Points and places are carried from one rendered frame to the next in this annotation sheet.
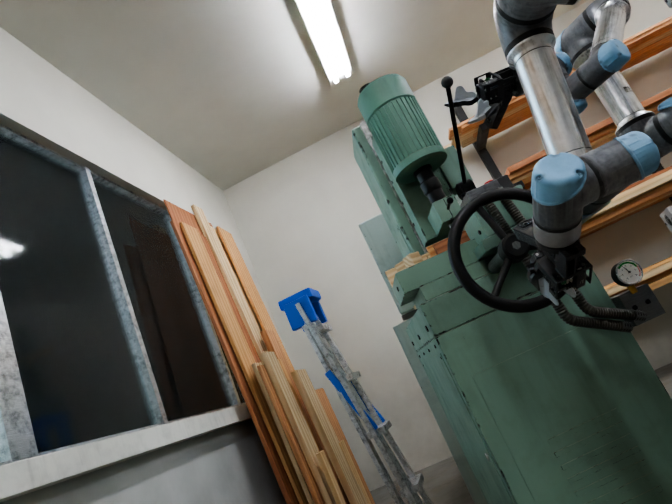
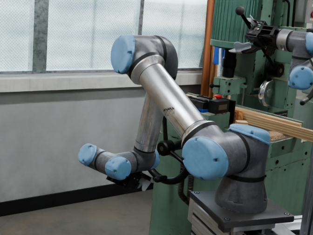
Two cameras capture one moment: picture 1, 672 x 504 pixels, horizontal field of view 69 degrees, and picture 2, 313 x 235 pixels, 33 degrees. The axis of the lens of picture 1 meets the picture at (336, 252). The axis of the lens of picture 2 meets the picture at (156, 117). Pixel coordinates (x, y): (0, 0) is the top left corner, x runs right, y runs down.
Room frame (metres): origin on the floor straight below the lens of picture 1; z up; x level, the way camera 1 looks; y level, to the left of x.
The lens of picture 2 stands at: (-0.31, -1.77, 1.39)
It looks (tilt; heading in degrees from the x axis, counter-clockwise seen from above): 13 degrees down; 46
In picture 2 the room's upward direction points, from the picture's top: 5 degrees clockwise
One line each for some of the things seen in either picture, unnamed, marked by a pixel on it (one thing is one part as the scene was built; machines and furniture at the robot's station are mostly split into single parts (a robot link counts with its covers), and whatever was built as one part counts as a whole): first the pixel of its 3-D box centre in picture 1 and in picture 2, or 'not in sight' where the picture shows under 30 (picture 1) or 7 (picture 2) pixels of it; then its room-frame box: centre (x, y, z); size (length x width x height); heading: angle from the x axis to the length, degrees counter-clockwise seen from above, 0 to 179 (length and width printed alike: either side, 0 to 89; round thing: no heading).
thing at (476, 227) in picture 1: (497, 219); (204, 120); (1.24, -0.42, 0.91); 0.15 x 0.14 x 0.09; 92
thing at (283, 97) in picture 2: not in sight; (281, 93); (1.62, -0.50, 1.02); 0.09 x 0.07 x 0.12; 92
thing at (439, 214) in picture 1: (446, 217); (229, 86); (1.45, -0.35, 1.03); 0.14 x 0.07 x 0.09; 2
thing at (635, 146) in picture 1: (610, 169); (117, 164); (0.77, -0.46, 0.82); 0.11 x 0.11 x 0.08; 89
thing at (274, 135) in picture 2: not in sight; (272, 134); (1.36, -0.66, 0.91); 0.10 x 0.07 x 0.02; 2
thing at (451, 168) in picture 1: (451, 171); (291, 44); (1.65, -0.49, 1.23); 0.09 x 0.08 x 0.15; 2
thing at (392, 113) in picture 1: (400, 129); (235, 10); (1.43, -0.35, 1.35); 0.18 x 0.18 x 0.31
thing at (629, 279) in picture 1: (627, 277); not in sight; (1.23, -0.62, 0.65); 0.06 x 0.04 x 0.08; 92
